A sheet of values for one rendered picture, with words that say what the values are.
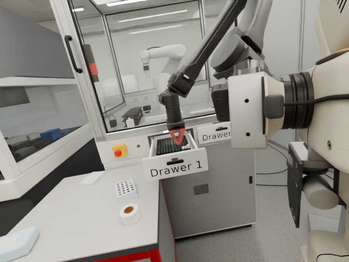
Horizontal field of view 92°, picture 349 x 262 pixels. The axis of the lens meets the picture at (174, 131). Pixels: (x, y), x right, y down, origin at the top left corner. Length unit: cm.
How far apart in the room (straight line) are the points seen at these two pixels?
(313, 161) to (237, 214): 114
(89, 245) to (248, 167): 102
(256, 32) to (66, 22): 94
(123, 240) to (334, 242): 55
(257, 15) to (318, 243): 49
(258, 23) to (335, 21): 18
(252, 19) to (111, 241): 75
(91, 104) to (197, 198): 95
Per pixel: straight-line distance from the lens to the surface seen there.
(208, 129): 108
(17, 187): 119
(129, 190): 84
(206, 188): 129
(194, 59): 64
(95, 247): 72
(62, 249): 79
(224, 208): 144
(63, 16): 117
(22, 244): 84
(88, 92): 110
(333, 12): 35
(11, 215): 140
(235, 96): 27
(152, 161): 76
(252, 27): 46
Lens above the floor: 124
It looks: 17 degrees down
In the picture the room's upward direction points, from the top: 10 degrees counter-clockwise
